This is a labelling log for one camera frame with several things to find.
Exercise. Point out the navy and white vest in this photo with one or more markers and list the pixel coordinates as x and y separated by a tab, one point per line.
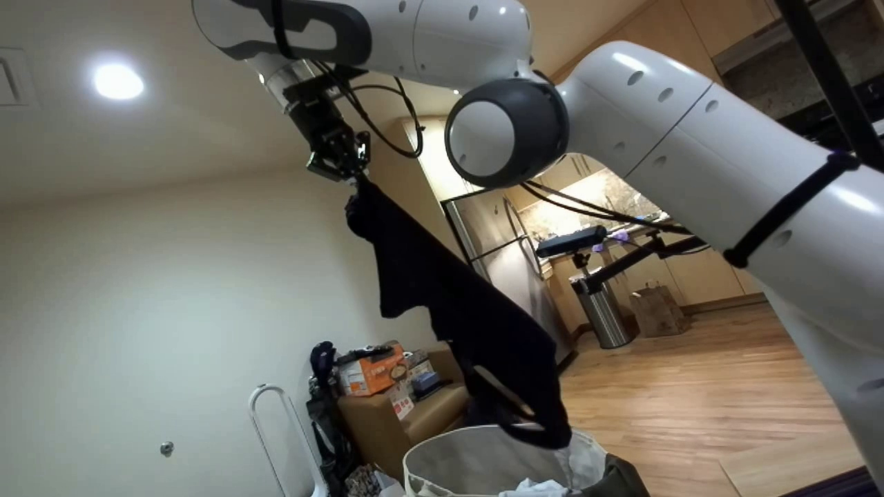
459	303

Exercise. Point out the crumpled plastic bag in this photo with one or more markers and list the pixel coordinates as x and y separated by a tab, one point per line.
374	484

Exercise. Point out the range hood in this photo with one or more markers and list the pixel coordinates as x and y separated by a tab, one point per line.
762	44

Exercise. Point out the brown paper bag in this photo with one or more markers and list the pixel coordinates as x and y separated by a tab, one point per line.
657	313

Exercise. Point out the dark green fabric bag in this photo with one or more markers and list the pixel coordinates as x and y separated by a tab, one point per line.
621	479

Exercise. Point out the brown cardboard box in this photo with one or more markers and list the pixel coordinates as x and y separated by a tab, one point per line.
377	422

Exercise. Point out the black metal pole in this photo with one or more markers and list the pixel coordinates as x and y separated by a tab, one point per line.
825	65

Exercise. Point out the white tube rack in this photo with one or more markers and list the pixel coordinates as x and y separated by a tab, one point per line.
267	386

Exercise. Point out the orange package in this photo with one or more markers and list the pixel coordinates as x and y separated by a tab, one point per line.
374	374

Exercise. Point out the cream canvas laundry bag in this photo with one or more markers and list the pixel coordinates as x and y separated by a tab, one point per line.
452	465

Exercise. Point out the dark flat base edge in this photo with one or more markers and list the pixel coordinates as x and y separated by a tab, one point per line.
830	484

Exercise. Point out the white and blue package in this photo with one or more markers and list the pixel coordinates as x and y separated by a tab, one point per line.
423	377

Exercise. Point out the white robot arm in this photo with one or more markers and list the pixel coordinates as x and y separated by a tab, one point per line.
700	139

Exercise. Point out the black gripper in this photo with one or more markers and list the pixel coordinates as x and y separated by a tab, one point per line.
320	118

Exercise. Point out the tall beige pantry cabinet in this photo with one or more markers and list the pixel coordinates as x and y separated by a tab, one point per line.
435	168

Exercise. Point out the small wall knob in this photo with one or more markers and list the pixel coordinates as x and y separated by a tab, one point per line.
166	447

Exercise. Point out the black bag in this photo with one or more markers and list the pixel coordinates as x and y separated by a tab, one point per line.
327	432

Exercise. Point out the beige kitchen base cabinets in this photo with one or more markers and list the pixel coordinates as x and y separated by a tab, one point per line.
709	277

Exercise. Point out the white garment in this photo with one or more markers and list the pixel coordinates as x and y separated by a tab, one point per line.
533	486

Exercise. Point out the stainless steel trash can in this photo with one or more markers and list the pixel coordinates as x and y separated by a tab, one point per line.
602	319

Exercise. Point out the round recessed ceiling light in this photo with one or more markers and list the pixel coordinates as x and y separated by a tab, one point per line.
117	77

